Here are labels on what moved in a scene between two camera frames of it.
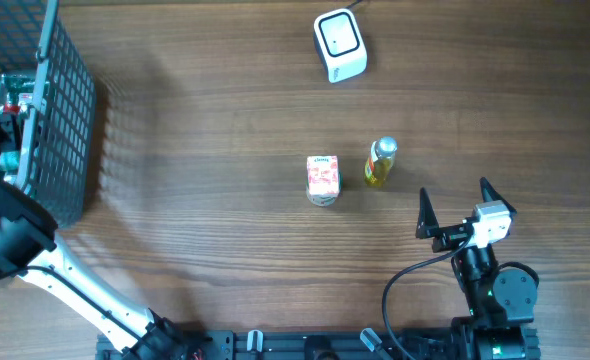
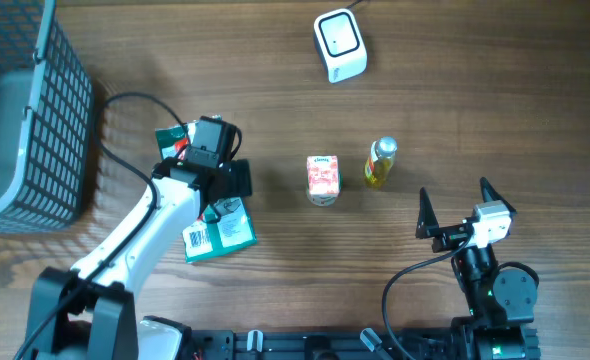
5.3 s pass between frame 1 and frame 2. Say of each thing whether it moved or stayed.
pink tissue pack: stayed
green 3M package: moved
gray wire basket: stayed
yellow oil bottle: stayed
